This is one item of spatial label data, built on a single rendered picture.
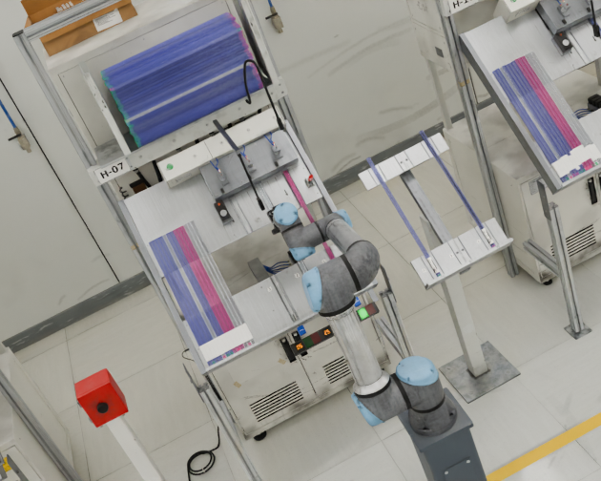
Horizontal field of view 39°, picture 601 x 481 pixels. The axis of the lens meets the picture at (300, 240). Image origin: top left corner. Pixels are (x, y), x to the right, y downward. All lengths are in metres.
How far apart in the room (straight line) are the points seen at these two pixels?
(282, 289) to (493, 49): 1.24
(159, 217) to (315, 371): 0.95
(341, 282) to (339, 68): 2.64
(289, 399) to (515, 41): 1.70
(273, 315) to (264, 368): 0.49
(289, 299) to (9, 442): 1.20
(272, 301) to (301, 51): 2.05
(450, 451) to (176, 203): 1.31
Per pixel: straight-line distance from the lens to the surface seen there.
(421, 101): 5.13
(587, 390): 3.46
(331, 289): 2.35
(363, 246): 2.42
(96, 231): 4.83
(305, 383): 3.56
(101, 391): 3.11
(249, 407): 3.55
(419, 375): 2.54
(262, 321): 3.01
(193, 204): 3.13
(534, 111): 3.33
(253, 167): 3.08
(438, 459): 2.74
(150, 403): 4.20
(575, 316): 3.62
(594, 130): 3.37
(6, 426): 3.51
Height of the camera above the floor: 2.52
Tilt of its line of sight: 32 degrees down
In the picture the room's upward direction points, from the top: 23 degrees counter-clockwise
